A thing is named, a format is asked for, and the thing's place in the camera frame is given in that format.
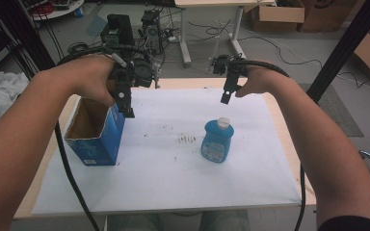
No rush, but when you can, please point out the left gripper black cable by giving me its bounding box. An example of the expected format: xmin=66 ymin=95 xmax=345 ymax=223
xmin=53 ymin=45 xmax=153 ymax=231

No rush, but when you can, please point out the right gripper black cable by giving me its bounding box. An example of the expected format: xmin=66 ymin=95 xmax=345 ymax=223
xmin=237 ymin=59 xmax=306 ymax=231

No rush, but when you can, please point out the blue bottle with white cap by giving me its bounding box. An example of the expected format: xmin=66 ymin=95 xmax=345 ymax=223
xmin=200 ymin=116 xmax=235 ymax=164

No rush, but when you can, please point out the computer tower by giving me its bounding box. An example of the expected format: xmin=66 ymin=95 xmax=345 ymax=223
xmin=139 ymin=9 xmax=163 ymax=55

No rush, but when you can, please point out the wooden table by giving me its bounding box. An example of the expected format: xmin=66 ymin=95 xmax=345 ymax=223
xmin=13 ymin=77 xmax=318 ymax=221

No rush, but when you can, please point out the person's left hand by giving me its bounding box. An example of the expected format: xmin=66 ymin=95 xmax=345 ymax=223
xmin=44 ymin=54 xmax=117 ymax=108

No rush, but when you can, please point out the person's right hand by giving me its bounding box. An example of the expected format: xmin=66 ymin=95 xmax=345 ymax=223
xmin=235 ymin=63 xmax=292 ymax=99

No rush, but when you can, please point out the open cardboard box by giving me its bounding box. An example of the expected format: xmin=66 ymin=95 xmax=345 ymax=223
xmin=250 ymin=0 xmax=306 ymax=33

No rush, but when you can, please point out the black metal post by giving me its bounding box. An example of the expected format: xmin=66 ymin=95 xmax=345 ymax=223
xmin=305 ymin=0 xmax=370 ymax=104

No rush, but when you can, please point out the black metal stand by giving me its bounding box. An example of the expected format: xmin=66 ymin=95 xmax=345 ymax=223
xmin=0 ymin=0 xmax=57 ymax=82

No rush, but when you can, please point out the black sleeve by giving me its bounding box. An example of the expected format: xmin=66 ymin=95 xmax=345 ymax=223
xmin=317 ymin=215 xmax=370 ymax=231

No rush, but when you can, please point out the black machine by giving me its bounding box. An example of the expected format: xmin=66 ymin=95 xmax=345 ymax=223
xmin=99 ymin=13 xmax=136 ymax=50

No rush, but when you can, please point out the large cardboard box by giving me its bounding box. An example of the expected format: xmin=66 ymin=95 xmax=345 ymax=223
xmin=297 ymin=0 xmax=360 ymax=34

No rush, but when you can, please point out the white cloth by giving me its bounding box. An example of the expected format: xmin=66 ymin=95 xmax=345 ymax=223
xmin=0 ymin=69 xmax=31 ymax=129

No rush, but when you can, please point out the white-legged table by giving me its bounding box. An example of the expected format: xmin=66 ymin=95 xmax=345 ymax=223
xmin=173 ymin=0 xmax=277 ymax=67

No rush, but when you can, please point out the grey floor mat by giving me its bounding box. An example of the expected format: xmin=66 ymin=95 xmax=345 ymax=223
xmin=298 ymin=82 xmax=365 ymax=139

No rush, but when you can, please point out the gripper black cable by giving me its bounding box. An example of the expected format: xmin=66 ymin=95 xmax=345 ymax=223
xmin=53 ymin=45 xmax=153 ymax=231
xmin=237 ymin=59 xmax=306 ymax=231

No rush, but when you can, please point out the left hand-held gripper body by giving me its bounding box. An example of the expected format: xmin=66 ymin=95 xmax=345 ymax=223
xmin=108 ymin=57 xmax=162 ymax=90

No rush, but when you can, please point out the round white table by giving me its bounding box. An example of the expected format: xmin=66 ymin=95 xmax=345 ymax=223
xmin=25 ymin=0 xmax=86 ymax=21

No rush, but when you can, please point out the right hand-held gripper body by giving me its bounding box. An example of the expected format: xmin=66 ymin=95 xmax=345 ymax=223
xmin=211 ymin=53 xmax=249 ymax=81

